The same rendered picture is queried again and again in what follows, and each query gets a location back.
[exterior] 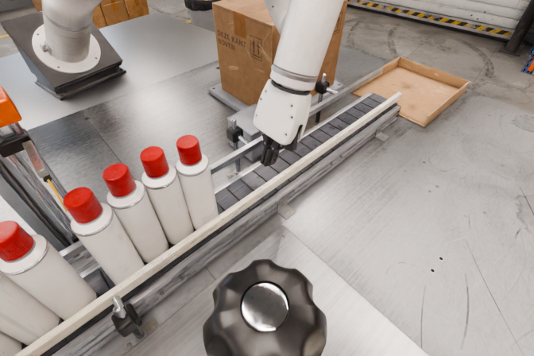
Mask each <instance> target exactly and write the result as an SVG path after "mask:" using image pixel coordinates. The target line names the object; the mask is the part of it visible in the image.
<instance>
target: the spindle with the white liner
mask: <svg viewBox="0 0 534 356"><path fill-rule="evenodd" d="M212 295H213V299H214V305H215V307H214V311H213V312H212V314H211V315H210V317H209V318H208V319H207V321H206V322H205V323H204V325H203V343H204V347H205V351H206V354H207V356H321V354H322V353H323V350H324V347H325V346H326V342H327V318H326V316H325V314H324V313H323V312H322V311H321V310H320V309H319V308H318V307H317V305H316V304H315V303H314V300H313V284H312V283H311V282H310V280H309V279H307V278H306V276H305V275H303V274H302V272H300V271H299V270H298V269H290V268H284V267H280V266H279V265H277V264H276V263H274V262H273V261H272V260H271V259H257V260H253V261H252V262H251V263H250V264H249V265H248V266H247V267H246V268H245V269H243V270H241V271H237V272H233V273H228V274H227V275H226V276H225V277H224V278H223V279H222V280H221V281H220V282H219V283H218V285H217V286H216V288H215V290H214V291H213V293H212Z"/></svg>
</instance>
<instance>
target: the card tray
mask: <svg viewBox="0 0 534 356"><path fill-rule="evenodd" d="M380 68H382V69H383V72H382V74H380V75H379V76H377V77H376V78H374V79H372V80H370V81H369V82H368V83H365V84H364V85H362V86H360V87H359V88H357V89H355V90H354V91H352V92H351V94H353V95H357V96H358V97H360V98H361V97H362V96H363V95H366V94H367V93H375V94H377V95H380V96H382V97H384V98H386V99H389V98H391V97H392V96H394V95H395V94H396V93H398V92H400V93H402V95H401V97H400V100H398V101H397V102H396V103H398V104H397V105H399V106H401V109H400V112H399V114H398V115H399V116H401V117H402V118H406V119H408V120H409V121H411V122H414V123H416V124H418V125H420V126H422V127H425V126H426V125H427V124H428V123H429V122H430V121H432V120H433V119H434V118H435V117H436V116H437V115H439V114H440V113H441V112H442V111H443V110H445V109H446V108H447V107H448V106H449V105H450V104H452V103H453V102H454V101H455V100H456V99H457V98H458V97H459V96H460V95H461V94H463V93H464V92H465V91H466V89H467V87H468V85H469V83H470V81H469V80H466V79H463V78H460V77H458V76H455V75H451V74H448V73H446V72H442V71H440V70H437V69H434V68H431V67H428V66H426V65H423V64H419V63H417V62H415V61H412V60H408V59H405V58H403V57H400V56H399V57H397V58H396V59H395V60H392V61H391V62H389V63H387V64H386V65H384V66H382V67H380Z"/></svg>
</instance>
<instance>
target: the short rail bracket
mask: <svg viewBox="0 0 534 356"><path fill-rule="evenodd" d="M126 307H127V309H128V310H127V309H126V308H125V307H122V306H121V305H120V304H117V305H115V306H114V308H113V313H114V314H113V315H112V316H111V319H112V321H113V324H114V326H115V328H116V330H117V332H118V333H119V334H120V335H121V336H122V337H126V336H128V335H129V334H131V333H133V334H134V335H135V336H136V337H137V338H138V339H142V338H143V337H144V335H145V333H144V331H143V330H142V329H141V328H140V326H141V325H142V320H141V318H140V316H139V315H140V312H139V311H138V310H137V309H135V308H134V306H133V305H132V304H127V305H126Z"/></svg>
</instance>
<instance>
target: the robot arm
mask: <svg viewBox="0 0 534 356"><path fill-rule="evenodd" d="M41 1H42V10H43V18H44V24H43V25H42V26H40V27H39V28H38V29H37V30H36V31H35V33H34V34H33V39H32V42H33V50H34V52H35V53H36V55H37V57H38V58H39V59H40V60H41V61H42V62H43V63H44V64H46V65H47V66H48V67H50V68H52V69H54V70H56V71H58V72H63V73H67V74H80V73H84V72H88V71H90V70H91V69H93V68H94V67H95V66H96V65H97V63H98V62H99V59H100V54H101V52H100V47H99V43H98V42H97V40H96V39H95V38H94V37H93V36H92V35H91V27H92V18H93V11H94V10H95V8H96V7H97V6H98V5H99V3H100V2H101V1H102V0H41ZM263 2H264V3H265V6H266V8H267V10H268V11H269V14H270V16H271V18H272V19H273V22H274V24H275V26H276V28H277V31H278V33H279V34H280V36H281V37H280V40H279V44H278V47H277V52H276V55H275V59H274V62H273V65H272V67H271V69H272V71H271V74H270V77H271V79H269V80H268V82H267V83H266V85H265V87H264V89H263V91H262V93H261V97H260V98H259V101H258V104H257V108H256V110H255V114H254V117H253V123H254V125H255V126H256V127H257V129H258V130H259V131H260V132H261V135H262V137H263V142H262V144H263V146H264V149H263V153H262V155H261V161H260V163H261V164H263V165H264V166H265V167H267V166H270V165H272V164H275V163H276V161H277V157H278V154H279V152H280V150H282V149H286V150H288V151H295V150H296V147H297V142H299V141H300V140H301V138H302V136H303V134H304V130H305V126H306V124H307V120H308V115H309V110H310V106H311V100H312V95H311V94H310V91H311V90H313V89H314V87H315V83H316V80H317V78H318V75H319V71H320V68H321V67H322V64H323V60H324V57H325V55H326V52H327V48H328V45H329V43H330V40H331V37H332V34H333V32H334V29H335V25H336V22H337V20H338V17H339V13H340V11H341V9H342V4H343V2H344V0H263Z"/></svg>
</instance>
